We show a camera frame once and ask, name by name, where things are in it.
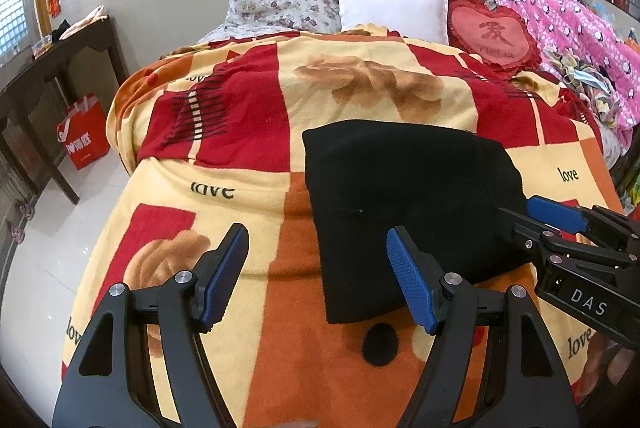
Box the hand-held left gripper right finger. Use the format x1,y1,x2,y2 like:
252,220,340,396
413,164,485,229
386,225,581,428

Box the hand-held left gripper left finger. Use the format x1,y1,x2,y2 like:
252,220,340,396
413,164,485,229
52,223,250,428

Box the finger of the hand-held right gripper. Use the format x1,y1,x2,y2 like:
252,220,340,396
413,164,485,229
525,194,640,242
497,207,640,267

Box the black pants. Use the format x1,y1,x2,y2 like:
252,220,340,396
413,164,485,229
301,119,538,325

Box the red orange checkered blanket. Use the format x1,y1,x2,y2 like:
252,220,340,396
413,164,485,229
60,23,626,428

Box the multicoloured cloth bundle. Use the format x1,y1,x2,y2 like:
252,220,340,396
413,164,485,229
544,48,632,130

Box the blue face mask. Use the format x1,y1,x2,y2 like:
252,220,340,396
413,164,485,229
564,67,612,95

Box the red heart cushion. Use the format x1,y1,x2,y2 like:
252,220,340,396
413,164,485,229
446,0,543,81

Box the pink printed quilt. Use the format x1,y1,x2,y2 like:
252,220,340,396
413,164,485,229
460,0,640,139

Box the red shopping bag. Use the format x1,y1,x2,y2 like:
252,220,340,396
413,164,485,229
56,93,111,171

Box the carved dark wooden furniture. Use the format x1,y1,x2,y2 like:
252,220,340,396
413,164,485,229
0,153,37,250

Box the white pillow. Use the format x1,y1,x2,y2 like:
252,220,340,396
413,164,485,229
332,0,451,45

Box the dark wooden side table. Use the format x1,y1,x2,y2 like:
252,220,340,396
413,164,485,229
0,15,128,206

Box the pink cloth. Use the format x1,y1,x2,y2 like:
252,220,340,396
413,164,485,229
60,5,109,40

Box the glass block window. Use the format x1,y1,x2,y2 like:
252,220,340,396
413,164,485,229
0,0,41,59

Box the dark wooden bed frame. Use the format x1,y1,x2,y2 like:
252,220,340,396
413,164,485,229
607,128,640,211

